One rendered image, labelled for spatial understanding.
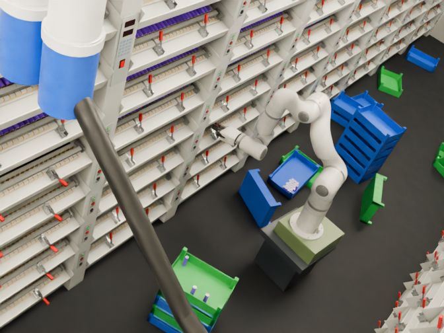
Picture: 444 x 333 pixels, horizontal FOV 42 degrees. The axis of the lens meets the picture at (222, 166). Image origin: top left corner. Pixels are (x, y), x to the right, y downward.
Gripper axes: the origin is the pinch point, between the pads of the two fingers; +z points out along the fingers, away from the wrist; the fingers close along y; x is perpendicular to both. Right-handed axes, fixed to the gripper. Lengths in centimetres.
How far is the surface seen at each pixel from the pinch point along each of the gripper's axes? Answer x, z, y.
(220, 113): 12.3, -3.7, -4.6
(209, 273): -35, -47, -57
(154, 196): -25, 2, -44
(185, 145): 1.5, -1.2, -27.4
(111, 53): 82, -16, -97
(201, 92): 35.2, -5.4, -27.7
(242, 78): 32.1, -6.9, 4.5
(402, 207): -74, -88, 121
